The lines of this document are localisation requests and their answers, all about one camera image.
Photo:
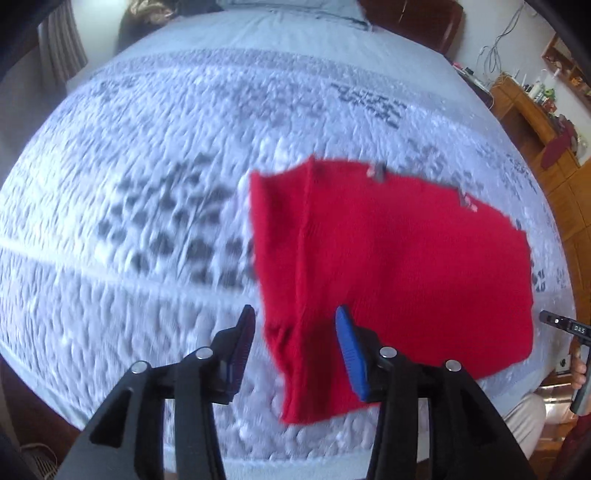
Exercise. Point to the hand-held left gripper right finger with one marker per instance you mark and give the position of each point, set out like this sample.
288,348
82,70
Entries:
351,355

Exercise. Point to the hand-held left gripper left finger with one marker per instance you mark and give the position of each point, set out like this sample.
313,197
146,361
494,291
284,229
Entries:
240,344

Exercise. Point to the red knitted sweater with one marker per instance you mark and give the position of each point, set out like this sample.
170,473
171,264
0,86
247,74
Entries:
406,258

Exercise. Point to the person's right forearm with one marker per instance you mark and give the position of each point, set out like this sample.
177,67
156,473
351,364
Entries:
577,443

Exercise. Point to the person's right hand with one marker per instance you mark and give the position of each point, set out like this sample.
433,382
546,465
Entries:
579,371

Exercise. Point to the grey quilted bed cover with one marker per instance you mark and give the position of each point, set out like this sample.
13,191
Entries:
138,184

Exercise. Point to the wooden cabinet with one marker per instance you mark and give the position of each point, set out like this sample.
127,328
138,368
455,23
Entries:
545,120

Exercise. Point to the dark nightstand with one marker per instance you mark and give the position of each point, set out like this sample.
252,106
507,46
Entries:
475,85

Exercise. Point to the dark wooden headboard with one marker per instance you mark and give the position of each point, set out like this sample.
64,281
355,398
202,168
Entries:
415,23

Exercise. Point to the grey pillow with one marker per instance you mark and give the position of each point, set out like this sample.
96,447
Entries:
286,7

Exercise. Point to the brown patterned cloth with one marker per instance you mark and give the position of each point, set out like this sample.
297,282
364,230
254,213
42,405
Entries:
138,14

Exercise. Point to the grey curtain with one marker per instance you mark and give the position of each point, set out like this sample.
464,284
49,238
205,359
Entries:
62,41

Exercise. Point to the wooden wall shelf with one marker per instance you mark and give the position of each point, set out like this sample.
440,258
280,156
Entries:
565,57

